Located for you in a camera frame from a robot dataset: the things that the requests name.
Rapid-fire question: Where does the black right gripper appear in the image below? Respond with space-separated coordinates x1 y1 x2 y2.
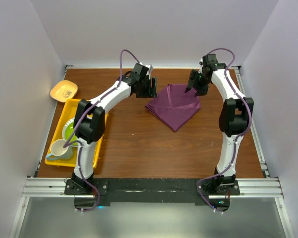
185 70 211 97

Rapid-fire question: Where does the aluminium frame rail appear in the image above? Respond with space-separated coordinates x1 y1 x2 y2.
231 66 270 178
21 178 284 198

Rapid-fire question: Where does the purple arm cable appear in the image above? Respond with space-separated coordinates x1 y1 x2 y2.
196 48 253 214
63 49 144 212

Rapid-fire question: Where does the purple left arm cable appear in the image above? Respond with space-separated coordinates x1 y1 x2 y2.
63 49 144 212

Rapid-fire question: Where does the purple cloth napkin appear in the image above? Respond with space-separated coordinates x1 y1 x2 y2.
145 84 201 132

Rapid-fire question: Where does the yellow square bowl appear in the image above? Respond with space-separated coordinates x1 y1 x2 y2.
50 80 78 103

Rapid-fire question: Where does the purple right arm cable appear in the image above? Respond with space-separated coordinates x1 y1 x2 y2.
196 48 253 214

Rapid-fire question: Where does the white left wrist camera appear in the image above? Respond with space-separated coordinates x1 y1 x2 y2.
139 62 153 78

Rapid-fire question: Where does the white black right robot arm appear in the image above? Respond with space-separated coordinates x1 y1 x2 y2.
185 53 254 195

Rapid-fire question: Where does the pale cup with blue handle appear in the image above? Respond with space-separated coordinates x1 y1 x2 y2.
45 139 73 161

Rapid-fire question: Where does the aluminium frame rail front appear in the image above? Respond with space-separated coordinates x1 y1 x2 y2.
21 178 284 198

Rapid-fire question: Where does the green white plate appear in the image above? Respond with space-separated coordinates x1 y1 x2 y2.
61 117 78 147

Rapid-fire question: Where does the aluminium frame rail right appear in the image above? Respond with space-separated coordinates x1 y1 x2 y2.
231 66 270 178

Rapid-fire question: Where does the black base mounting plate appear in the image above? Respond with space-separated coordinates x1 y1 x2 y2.
64 178 241 211

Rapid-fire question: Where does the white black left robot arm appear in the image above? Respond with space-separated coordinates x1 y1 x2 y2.
71 63 157 194

